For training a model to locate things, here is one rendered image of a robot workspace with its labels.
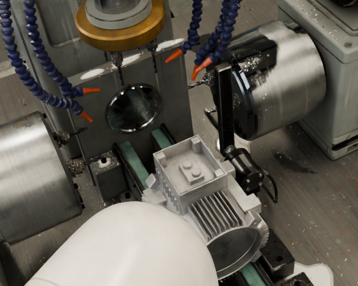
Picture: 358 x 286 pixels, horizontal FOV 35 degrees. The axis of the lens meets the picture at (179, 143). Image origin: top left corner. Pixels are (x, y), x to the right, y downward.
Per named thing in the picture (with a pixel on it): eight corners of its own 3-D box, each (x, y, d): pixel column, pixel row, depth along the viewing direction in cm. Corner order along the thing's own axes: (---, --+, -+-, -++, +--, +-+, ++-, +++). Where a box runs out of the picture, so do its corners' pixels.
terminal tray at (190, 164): (155, 177, 117) (150, 154, 112) (202, 156, 119) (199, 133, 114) (181, 219, 109) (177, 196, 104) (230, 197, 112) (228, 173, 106)
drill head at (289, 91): (179, 112, 152) (169, 36, 133) (309, 58, 161) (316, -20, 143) (225, 175, 136) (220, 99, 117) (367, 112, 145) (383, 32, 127)
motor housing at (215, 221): (147, 227, 127) (134, 173, 113) (222, 193, 132) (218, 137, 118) (187, 300, 114) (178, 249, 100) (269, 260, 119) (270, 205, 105)
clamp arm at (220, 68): (218, 150, 130) (212, 64, 112) (229, 146, 131) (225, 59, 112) (225, 160, 128) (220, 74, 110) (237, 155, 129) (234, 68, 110)
